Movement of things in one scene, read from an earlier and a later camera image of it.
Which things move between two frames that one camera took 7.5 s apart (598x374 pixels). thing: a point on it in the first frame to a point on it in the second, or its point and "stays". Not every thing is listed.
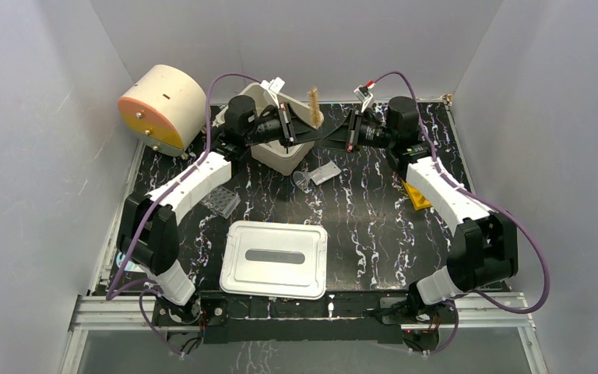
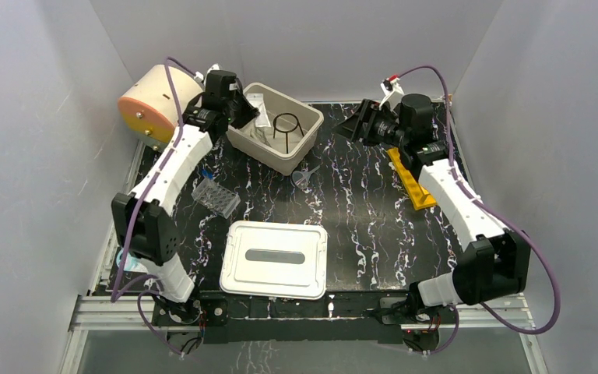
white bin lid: x=275 y=259 stays
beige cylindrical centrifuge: x=165 y=108 stays
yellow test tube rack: x=418 y=201 stays
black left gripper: x=285 y=125 to x=242 y=108
